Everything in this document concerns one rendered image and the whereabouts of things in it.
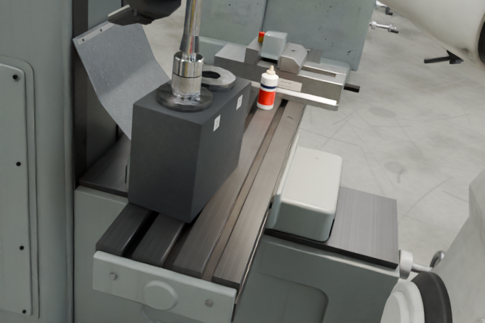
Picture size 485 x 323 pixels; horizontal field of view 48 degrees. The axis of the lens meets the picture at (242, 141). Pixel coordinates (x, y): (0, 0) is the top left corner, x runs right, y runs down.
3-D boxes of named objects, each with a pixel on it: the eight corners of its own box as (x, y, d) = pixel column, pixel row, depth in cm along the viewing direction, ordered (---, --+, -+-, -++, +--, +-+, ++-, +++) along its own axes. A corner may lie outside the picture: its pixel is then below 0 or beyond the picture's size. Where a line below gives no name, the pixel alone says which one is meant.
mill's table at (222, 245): (319, 70, 189) (324, 48, 185) (231, 333, 81) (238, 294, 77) (255, 56, 192) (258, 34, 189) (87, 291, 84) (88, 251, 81)
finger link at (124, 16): (102, 13, 59) (133, 3, 54) (128, 19, 61) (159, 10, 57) (102, 27, 59) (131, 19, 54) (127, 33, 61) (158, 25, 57)
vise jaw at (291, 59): (306, 60, 150) (309, 46, 148) (298, 74, 139) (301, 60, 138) (285, 55, 151) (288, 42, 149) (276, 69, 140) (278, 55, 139)
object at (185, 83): (168, 96, 85) (171, 65, 82) (172, 85, 89) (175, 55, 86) (198, 100, 85) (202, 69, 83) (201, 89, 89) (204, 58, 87)
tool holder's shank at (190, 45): (177, 58, 83) (184, -17, 77) (180, 50, 85) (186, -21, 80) (198, 60, 83) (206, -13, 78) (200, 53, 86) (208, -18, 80)
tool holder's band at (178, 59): (171, 65, 82) (172, 58, 82) (175, 55, 86) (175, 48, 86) (202, 69, 83) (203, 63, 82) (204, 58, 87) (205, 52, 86)
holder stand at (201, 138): (238, 166, 108) (254, 73, 99) (190, 225, 90) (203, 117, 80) (184, 149, 111) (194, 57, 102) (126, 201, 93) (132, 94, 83)
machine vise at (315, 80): (343, 91, 152) (352, 55, 147) (337, 112, 140) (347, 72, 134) (225, 63, 158) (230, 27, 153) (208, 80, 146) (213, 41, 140)
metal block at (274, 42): (283, 54, 148) (288, 32, 145) (279, 60, 143) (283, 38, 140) (265, 50, 149) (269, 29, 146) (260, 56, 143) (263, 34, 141)
